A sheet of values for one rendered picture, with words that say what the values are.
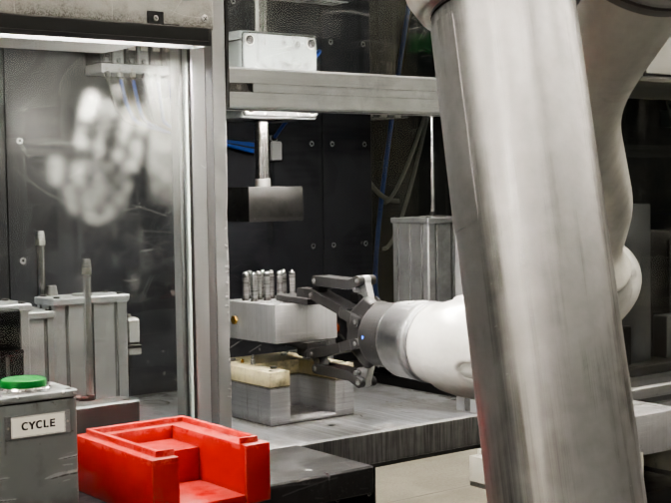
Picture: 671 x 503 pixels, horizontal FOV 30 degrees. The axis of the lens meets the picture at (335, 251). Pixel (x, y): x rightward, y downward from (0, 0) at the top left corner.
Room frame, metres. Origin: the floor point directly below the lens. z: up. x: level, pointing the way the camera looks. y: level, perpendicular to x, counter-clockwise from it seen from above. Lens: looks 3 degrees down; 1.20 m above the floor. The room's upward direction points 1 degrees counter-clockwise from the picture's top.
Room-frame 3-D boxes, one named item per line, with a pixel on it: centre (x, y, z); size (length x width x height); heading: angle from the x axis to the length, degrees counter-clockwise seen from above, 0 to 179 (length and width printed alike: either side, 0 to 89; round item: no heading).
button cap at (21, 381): (1.11, 0.28, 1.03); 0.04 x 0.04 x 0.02
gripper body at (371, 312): (1.45, -0.05, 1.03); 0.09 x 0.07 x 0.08; 37
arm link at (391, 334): (1.39, -0.09, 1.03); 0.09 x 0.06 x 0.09; 127
